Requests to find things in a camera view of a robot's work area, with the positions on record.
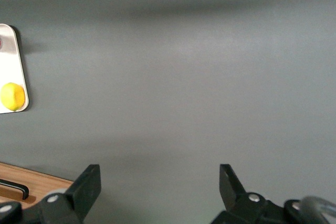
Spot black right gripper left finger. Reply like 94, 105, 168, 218
0, 164, 102, 224

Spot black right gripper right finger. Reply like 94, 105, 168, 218
211, 164, 316, 224

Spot white rectangular tray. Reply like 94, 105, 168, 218
0, 24, 30, 115

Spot wooden drawer cabinet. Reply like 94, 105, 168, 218
0, 162, 76, 210

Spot wooden drawer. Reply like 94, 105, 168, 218
0, 165, 68, 209

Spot yellow lemon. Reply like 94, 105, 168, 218
0, 82, 26, 112

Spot black drawer handle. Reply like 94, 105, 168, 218
0, 178, 29, 200

